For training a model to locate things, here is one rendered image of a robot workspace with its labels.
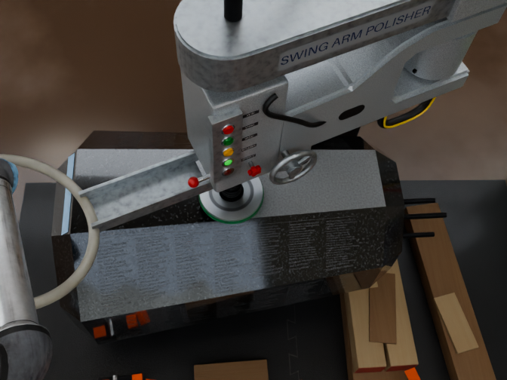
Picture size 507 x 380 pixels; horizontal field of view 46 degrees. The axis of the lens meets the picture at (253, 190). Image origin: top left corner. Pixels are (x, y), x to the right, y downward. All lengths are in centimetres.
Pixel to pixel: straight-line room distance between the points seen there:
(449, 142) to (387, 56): 177
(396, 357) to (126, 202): 131
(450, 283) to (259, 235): 110
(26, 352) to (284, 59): 78
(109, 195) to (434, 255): 162
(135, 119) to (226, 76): 196
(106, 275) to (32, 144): 132
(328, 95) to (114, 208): 69
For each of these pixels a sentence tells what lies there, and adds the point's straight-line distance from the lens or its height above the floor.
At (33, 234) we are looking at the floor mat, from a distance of 302.
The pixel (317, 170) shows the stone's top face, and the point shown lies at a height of 81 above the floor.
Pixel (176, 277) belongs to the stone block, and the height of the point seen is 67.
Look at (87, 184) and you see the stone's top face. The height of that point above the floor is 81.
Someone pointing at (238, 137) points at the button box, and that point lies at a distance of 149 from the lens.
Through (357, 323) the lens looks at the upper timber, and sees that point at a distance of 257.
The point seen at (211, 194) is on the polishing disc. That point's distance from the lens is 201.
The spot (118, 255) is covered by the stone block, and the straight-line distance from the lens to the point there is 209.
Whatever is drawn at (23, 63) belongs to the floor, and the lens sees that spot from 361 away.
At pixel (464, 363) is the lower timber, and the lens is 278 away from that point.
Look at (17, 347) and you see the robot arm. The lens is 116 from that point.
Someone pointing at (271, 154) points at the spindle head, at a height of 122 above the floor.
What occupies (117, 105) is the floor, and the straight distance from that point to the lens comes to 332.
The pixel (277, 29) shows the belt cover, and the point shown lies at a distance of 133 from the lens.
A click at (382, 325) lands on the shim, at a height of 23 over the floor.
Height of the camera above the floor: 265
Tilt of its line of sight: 62 degrees down
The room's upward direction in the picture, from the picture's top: 5 degrees clockwise
